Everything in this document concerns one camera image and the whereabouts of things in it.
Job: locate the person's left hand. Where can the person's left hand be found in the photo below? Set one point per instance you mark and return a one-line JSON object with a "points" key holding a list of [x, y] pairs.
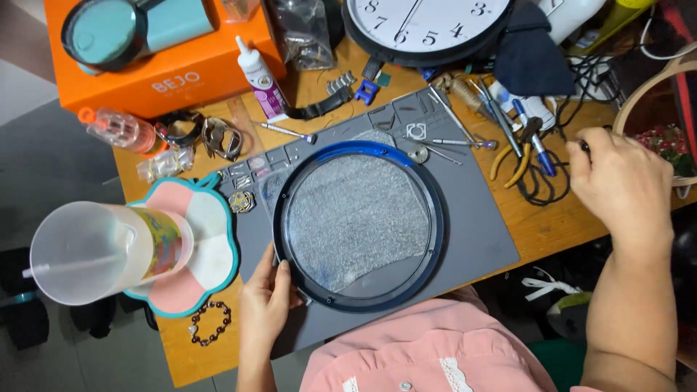
{"points": [[265, 305]]}

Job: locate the person's right hand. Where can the person's right hand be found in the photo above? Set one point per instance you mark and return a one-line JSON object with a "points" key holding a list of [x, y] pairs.
{"points": [[621, 182]]}

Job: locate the small black tool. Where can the small black tool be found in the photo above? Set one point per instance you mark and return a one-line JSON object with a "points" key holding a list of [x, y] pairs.
{"points": [[585, 147]]}

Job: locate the blue round clock frame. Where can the blue round clock frame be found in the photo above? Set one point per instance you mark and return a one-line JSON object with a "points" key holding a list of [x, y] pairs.
{"points": [[359, 226]]}

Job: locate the red flower bouquet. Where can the red flower bouquet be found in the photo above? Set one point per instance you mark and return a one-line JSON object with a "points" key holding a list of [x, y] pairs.
{"points": [[667, 144]]}

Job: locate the pink flower-shaped coaster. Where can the pink flower-shaped coaster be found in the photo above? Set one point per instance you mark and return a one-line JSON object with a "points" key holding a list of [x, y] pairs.
{"points": [[201, 256]]}

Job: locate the wooden embroidery hoop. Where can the wooden embroidery hoop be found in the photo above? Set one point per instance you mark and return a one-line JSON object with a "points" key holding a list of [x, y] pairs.
{"points": [[642, 92]]}

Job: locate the silver glitter cloth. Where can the silver glitter cloth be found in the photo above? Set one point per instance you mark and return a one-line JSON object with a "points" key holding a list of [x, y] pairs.
{"points": [[354, 218]]}

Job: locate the grey silicone work mat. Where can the grey silicone work mat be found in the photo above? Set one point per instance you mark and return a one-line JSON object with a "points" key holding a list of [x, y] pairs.
{"points": [[479, 218]]}

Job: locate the dark blue cloth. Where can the dark blue cloth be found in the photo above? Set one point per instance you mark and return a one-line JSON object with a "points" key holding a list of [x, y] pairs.
{"points": [[531, 54]]}

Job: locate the silver precision screwdriver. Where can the silver precision screwdriver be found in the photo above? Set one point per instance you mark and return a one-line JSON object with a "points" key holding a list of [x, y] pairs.
{"points": [[463, 143]]}

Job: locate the pink collared shirt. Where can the pink collared shirt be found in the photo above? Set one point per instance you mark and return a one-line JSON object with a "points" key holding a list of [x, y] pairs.
{"points": [[430, 348]]}

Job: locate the translucent plastic cup with straw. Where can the translucent plastic cup with straw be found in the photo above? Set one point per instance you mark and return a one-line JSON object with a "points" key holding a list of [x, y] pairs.
{"points": [[103, 250]]}

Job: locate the small clear plastic packets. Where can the small clear plastic packets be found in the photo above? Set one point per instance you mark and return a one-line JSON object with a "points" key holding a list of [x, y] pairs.
{"points": [[166, 163]]}

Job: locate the silver screwdriver purple tip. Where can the silver screwdriver purple tip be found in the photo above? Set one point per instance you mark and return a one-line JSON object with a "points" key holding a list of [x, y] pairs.
{"points": [[288, 132]]}

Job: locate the long metal tweezers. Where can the long metal tweezers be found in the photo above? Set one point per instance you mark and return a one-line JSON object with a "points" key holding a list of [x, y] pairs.
{"points": [[452, 117]]}

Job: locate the silver round clock movement disc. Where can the silver round clock movement disc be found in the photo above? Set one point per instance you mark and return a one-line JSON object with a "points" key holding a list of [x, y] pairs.
{"points": [[417, 153]]}

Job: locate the white square clock part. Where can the white square clock part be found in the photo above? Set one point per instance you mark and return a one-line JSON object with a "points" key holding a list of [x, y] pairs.
{"points": [[416, 131]]}

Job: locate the white glue bottle purple label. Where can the white glue bottle purple label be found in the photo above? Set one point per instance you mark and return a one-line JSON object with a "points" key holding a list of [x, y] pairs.
{"points": [[261, 79]]}

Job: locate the clear bottle with orange cap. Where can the clear bottle with orange cap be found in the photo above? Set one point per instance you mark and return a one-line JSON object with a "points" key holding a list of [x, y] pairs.
{"points": [[120, 130]]}

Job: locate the blue watch tool block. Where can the blue watch tool block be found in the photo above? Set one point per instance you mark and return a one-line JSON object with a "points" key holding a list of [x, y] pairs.
{"points": [[366, 91]]}

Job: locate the orange cardboard box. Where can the orange cardboard box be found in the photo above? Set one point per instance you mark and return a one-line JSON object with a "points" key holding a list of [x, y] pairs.
{"points": [[179, 71]]}

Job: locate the clear plastic bag with parts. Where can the clear plastic bag with parts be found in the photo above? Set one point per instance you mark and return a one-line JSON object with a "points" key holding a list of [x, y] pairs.
{"points": [[302, 30]]}

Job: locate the teal tumbler with black lid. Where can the teal tumbler with black lid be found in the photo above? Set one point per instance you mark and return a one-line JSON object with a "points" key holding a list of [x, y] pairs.
{"points": [[125, 30]]}

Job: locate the white round wall clock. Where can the white round wall clock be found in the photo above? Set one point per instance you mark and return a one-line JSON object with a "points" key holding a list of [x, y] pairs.
{"points": [[427, 24]]}

